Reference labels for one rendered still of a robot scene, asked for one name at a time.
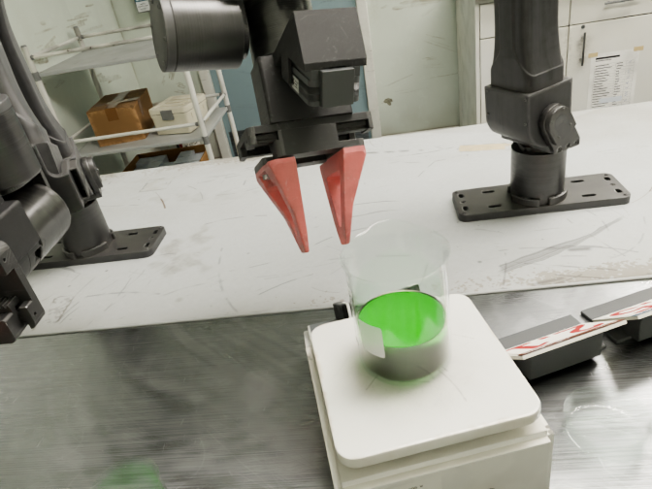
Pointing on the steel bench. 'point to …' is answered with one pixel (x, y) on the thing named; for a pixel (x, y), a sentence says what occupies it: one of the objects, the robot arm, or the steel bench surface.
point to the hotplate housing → (450, 458)
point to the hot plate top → (420, 394)
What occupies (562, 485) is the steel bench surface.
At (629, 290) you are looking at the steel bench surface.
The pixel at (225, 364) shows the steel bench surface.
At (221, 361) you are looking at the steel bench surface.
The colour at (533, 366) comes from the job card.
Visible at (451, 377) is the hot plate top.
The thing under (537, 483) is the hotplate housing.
